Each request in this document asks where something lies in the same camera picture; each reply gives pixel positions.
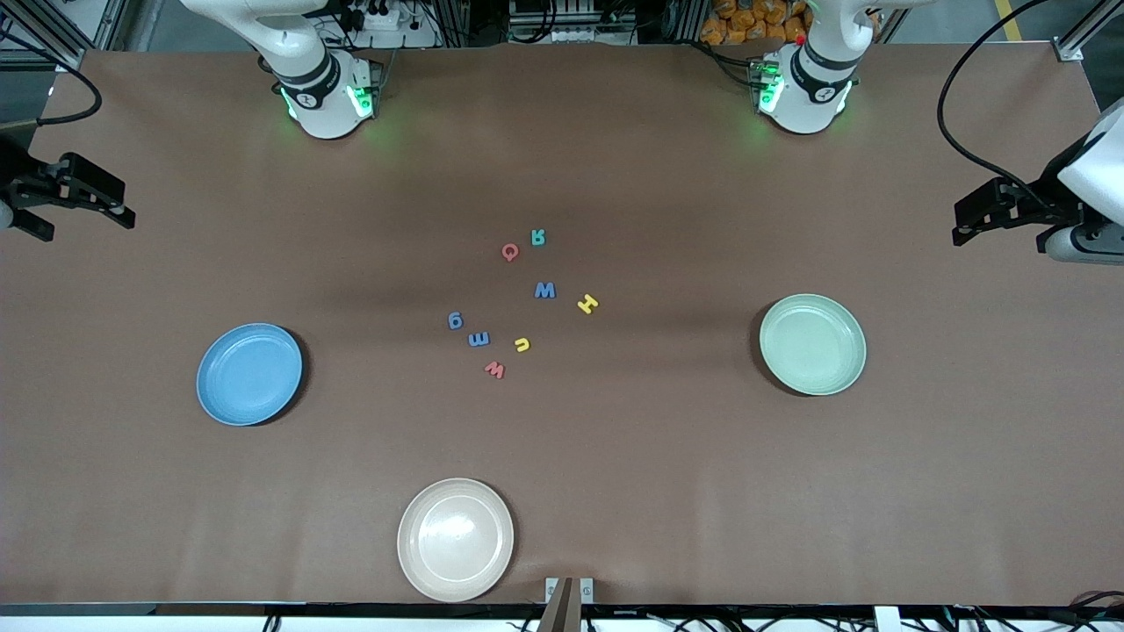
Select green round plate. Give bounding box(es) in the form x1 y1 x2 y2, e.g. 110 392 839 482
759 293 868 397

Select beige round plate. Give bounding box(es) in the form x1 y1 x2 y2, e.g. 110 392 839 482
397 478 515 603

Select blue round plate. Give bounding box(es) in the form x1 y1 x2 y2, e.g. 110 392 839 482
196 323 304 427

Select white power strip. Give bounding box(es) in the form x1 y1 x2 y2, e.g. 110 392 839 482
347 0 440 49

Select brown table cover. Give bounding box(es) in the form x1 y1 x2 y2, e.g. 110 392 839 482
0 42 1124 607

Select aluminium frame post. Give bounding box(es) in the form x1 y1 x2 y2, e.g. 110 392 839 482
0 0 133 73
1054 0 1124 64

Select black table edge rail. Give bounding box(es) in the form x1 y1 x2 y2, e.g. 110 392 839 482
0 601 1124 632

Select pile of orange packets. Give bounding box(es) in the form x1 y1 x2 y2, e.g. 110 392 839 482
700 0 809 47

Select dark equipment cabinet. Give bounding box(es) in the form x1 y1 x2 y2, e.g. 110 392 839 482
508 0 646 45

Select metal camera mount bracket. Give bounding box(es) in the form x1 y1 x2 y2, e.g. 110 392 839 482
537 577 595 632

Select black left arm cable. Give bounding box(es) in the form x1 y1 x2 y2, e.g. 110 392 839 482
936 0 1068 216

